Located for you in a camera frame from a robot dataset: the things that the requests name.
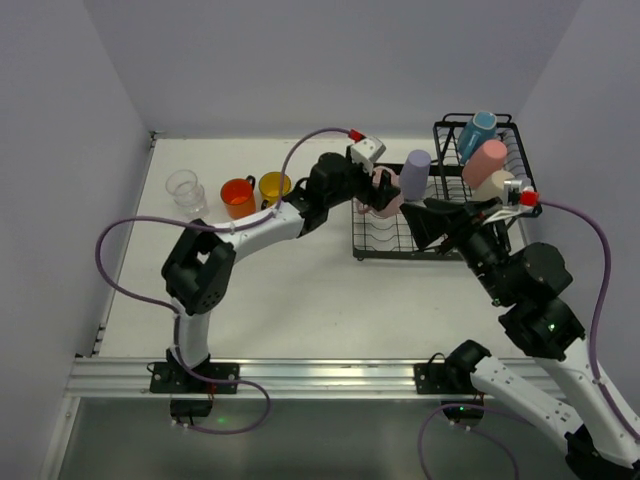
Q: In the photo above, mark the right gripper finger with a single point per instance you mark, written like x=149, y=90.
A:
x=446, y=206
x=428, y=221

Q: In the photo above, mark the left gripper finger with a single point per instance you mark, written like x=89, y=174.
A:
x=362, y=208
x=384, y=192

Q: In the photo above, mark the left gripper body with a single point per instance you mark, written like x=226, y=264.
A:
x=364, y=185

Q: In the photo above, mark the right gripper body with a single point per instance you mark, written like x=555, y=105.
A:
x=454, y=232

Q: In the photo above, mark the pink mug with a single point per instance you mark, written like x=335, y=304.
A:
x=393, y=207

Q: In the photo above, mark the cream tumbler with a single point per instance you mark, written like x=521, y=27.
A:
x=492, y=186

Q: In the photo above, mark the yellow mug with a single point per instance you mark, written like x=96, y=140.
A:
x=271, y=186

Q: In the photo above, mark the orange mug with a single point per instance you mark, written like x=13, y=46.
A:
x=238, y=197

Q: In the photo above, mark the clear glass cup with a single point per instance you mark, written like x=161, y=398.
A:
x=192, y=200
x=177, y=179

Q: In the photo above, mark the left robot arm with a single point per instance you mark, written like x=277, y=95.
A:
x=198, y=269

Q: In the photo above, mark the lilac tumbler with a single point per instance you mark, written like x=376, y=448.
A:
x=413, y=178

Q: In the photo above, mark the pink tumbler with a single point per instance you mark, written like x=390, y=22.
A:
x=487, y=159

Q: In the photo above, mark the blue mug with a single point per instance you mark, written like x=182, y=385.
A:
x=480, y=128

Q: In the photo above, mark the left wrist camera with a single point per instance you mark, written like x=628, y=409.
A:
x=366, y=152

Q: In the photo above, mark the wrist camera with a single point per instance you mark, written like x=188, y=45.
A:
x=366, y=152
x=515, y=197

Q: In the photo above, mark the black wire dish rack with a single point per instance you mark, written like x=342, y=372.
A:
x=390, y=238

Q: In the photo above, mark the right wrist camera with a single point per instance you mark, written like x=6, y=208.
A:
x=515, y=197

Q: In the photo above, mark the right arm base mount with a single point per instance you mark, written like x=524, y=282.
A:
x=435, y=377

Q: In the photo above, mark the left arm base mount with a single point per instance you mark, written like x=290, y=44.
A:
x=210, y=379

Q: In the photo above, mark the aluminium rail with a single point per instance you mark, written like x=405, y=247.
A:
x=324, y=379

